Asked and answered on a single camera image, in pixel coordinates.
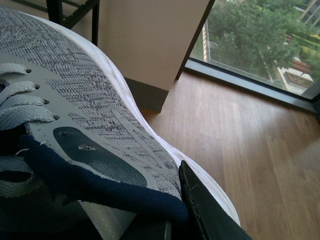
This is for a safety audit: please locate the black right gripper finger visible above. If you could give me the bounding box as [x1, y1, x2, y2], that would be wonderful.
[179, 160, 251, 240]

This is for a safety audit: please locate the grey sneaker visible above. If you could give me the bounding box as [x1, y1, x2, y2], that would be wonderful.
[0, 7, 240, 240]

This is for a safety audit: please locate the black metal shoe rack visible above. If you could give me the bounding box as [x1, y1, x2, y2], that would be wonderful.
[46, 0, 100, 46]

